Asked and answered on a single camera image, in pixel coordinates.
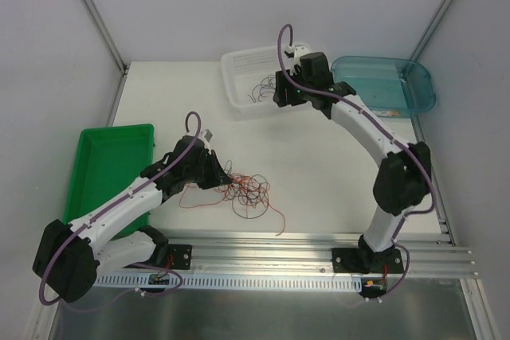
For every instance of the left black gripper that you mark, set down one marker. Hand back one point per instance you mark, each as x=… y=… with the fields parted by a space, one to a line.
x=211 y=169

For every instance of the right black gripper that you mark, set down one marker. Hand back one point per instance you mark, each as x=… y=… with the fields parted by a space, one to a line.
x=284 y=93

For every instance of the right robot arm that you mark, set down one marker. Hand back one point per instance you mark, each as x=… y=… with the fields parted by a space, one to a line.
x=404 y=169

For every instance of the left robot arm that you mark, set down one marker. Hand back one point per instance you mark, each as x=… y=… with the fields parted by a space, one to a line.
x=71 y=257

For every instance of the white perforated basket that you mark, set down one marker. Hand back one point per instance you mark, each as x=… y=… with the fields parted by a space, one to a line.
x=249 y=79

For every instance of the teal transparent container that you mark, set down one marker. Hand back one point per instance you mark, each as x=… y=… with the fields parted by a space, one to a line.
x=390 y=87

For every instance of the green plastic tray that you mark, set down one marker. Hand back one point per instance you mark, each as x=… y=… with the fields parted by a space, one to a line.
x=107 y=161

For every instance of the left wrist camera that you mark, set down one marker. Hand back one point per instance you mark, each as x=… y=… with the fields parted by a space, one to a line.
x=206 y=136

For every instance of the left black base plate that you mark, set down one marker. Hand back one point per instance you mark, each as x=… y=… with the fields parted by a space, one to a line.
x=179 y=256

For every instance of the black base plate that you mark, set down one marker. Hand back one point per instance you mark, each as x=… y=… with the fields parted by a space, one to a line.
x=179 y=256
x=359 y=261

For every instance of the white slotted cable duct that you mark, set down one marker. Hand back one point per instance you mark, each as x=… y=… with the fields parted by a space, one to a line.
x=153 y=280

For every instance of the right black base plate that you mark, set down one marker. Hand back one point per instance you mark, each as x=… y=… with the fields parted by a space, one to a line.
x=359 y=261

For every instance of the aluminium mounting rail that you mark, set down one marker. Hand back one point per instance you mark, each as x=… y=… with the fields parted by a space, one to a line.
x=305 y=254

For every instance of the right aluminium frame post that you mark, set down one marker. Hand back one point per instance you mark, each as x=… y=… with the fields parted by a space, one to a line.
x=431 y=29

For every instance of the aluminium frame post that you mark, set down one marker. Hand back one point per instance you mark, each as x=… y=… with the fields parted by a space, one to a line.
x=101 y=28
x=431 y=29

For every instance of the left aluminium frame post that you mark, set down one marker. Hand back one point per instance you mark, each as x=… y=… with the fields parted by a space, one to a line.
x=101 y=28

